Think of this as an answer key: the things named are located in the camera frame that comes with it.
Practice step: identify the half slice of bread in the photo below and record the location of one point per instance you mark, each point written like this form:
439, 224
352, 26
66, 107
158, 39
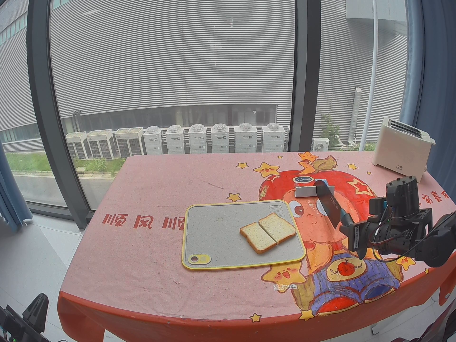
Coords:
257, 239
278, 227

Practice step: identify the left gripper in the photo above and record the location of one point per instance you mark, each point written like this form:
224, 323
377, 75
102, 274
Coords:
21, 333

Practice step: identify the window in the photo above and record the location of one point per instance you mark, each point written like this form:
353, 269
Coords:
302, 84

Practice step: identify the white knife rest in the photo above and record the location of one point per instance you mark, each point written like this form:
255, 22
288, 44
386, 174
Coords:
305, 192

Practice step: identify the blue curtain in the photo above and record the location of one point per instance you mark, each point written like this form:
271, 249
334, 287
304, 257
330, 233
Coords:
14, 198
434, 66

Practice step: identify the cutting board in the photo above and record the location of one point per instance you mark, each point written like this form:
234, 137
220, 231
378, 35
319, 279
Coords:
213, 233

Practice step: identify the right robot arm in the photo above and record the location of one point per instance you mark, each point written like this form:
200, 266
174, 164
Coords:
440, 240

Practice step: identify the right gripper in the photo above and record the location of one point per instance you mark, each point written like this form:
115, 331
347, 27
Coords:
368, 236

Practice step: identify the cream toaster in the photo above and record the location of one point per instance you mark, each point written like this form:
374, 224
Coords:
395, 151

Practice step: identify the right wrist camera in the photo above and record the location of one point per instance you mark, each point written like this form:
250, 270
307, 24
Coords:
377, 207

